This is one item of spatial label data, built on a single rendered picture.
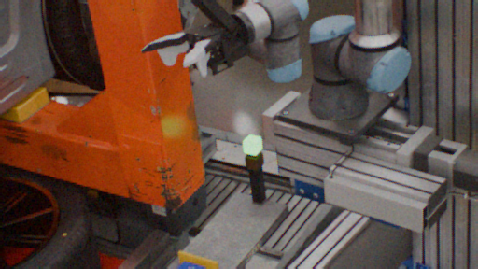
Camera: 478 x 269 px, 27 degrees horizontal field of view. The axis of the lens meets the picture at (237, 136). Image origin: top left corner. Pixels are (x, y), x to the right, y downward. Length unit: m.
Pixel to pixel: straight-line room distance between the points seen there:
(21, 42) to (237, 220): 0.79
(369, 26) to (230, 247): 0.76
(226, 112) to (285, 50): 2.07
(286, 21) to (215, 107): 2.15
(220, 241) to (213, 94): 1.66
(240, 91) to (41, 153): 1.53
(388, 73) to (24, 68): 1.12
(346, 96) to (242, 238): 0.52
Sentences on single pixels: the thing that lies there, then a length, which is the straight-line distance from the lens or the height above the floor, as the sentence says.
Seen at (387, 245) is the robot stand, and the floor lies 0.21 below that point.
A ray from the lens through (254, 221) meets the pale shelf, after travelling 2.74.
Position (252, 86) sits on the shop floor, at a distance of 4.29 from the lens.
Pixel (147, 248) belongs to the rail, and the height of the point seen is 0.39.
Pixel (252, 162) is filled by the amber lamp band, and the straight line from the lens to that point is 2.71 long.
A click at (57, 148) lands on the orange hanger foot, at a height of 0.64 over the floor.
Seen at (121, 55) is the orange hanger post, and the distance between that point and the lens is 2.51.
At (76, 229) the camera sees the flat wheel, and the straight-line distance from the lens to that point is 2.75.
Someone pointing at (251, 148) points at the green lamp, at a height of 0.64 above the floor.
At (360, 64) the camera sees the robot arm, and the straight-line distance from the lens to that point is 2.28.
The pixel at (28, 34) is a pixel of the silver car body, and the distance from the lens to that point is 2.89.
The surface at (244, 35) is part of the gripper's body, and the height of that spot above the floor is 1.21.
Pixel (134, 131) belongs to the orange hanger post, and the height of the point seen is 0.76.
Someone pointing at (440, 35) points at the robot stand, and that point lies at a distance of 2.41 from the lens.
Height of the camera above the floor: 2.10
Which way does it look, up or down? 32 degrees down
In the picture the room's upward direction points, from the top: 8 degrees counter-clockwise
